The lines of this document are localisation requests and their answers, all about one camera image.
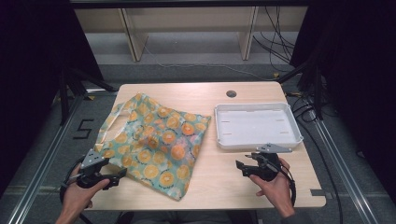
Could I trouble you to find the black metal stand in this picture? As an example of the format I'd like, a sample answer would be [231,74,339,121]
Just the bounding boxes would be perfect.
[58,65,119,126]
[276,59,326,121]

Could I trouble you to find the long black floor cable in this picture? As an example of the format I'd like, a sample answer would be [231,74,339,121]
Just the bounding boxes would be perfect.
[286,91,345,224]

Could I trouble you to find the aluminium floor rail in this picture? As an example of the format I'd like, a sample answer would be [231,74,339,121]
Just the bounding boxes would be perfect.
[306,104,381,224]
[7,88,120,224]

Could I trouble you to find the person's left hand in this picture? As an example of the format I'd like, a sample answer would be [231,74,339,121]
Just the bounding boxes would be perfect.
[62,179,111,217]

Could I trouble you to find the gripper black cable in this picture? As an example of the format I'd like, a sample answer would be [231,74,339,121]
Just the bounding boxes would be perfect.
[59,155,87,206]
[278,162,297,207]

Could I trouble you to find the person's right hand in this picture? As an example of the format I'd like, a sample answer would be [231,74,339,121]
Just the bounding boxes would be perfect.
[248,158,296,218]

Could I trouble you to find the bundle of black cables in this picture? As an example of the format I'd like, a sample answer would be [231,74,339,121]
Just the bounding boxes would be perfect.
[251,6,297,71]

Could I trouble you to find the orange-print shopping bag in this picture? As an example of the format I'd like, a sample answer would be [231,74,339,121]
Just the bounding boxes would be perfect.
[93,91,212,202]

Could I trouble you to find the white plastic tray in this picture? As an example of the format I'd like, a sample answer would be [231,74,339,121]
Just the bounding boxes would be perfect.
[214,102,304,152]

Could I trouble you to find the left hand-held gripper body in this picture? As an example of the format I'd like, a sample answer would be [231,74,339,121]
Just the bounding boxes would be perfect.
[74,148,110,189]

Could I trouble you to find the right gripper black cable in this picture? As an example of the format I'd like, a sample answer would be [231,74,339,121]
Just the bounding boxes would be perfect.
[278,162,297,207]

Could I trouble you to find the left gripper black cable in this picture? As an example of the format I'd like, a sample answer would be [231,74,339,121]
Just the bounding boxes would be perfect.
[59,155,87,206]

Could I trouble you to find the person's legs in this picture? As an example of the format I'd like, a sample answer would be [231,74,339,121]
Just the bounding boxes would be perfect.
[115,210,260,224]

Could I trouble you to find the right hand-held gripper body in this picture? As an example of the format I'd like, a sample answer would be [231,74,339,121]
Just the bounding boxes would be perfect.
[246,143,293,182]

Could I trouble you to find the black curtain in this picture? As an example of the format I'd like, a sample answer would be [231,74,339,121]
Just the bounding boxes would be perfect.
[0,0,106,194]
[289,0,396,194]

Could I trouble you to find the beige wooden shelf unit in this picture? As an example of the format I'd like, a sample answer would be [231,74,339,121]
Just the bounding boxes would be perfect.
[74,6,309,63]

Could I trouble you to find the white floor cable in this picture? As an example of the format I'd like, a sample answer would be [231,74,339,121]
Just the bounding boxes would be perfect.
[142,45,279,82]

